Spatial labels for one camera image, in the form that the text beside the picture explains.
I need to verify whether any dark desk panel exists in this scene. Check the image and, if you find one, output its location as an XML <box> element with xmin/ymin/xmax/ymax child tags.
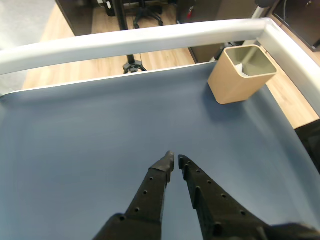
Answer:
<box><xmin>54</xmin><ymin>0</ymin><xmax>97</xmax><ymax>38</ymax></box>

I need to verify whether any white metal post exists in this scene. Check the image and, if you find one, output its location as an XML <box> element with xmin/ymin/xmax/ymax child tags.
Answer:
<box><xmin>249</xmin><ymin>0</ymin><xmax>273</xmax><ymax>21</ymax></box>

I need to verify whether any black mesh chair part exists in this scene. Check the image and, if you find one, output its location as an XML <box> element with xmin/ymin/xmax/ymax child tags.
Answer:
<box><xmin>294</xmin><ymin>122</ymin><xmax>320</xmax><ymax>173</ymax></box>

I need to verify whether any white padding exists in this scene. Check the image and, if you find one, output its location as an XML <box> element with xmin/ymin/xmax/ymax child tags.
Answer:
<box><xmin>233</xmin><ymin>63</ymin><xmax>248</xmax><ymax>76</ymax></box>

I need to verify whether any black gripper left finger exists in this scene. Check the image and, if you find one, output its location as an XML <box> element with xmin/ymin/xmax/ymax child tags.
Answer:
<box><xmin>93</xmin><ymin>150</ymin><xmax>176</xmax><ymax>240</ymax></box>

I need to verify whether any black tripod stand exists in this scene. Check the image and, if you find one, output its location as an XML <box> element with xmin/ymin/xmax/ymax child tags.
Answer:
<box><xmin>113</xmin><ymin>0</ymin><xmax>148</xmax><ymax>75</ymax></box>

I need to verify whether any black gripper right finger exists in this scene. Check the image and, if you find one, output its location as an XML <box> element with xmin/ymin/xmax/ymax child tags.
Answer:
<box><xmin>177</xmin><ymin>154</ymin><xmax>274</xmax><ymax>240</ymax></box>

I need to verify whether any beige square box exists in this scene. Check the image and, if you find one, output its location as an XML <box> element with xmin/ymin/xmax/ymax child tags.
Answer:
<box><xmin>207</xmin><ymin>44</ymin><xmax>278</xmax><ymax>105</ymax></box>

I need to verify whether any black office chair base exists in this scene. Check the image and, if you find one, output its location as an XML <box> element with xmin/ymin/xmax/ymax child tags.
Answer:
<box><xmin>132</xmin><ymin>0</ymin><xmax>165</xmax><ymax>30</ymax></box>

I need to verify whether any blue-grey mat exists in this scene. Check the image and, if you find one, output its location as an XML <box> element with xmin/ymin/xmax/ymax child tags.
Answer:
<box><xmin>0</xmin><ymin>61</ymin><xmax>320</xmax><ymax>240</ymax></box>

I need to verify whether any dark cabinet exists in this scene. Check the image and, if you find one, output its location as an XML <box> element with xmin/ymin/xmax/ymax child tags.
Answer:
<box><xmin>176</xmin><ymin>0</ymin><xmax>261</xmax><ymax>63</ymax></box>
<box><xmin>272</xmin><ymin>0</ymin><xmax>320</xmax><ymax>52</ymax></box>

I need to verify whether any white metal frame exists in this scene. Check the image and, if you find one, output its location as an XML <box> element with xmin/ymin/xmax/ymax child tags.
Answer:
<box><xmin>0</xmin><ymin>17</ymin><xmax>320</xmax><ymax>173</ymax></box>

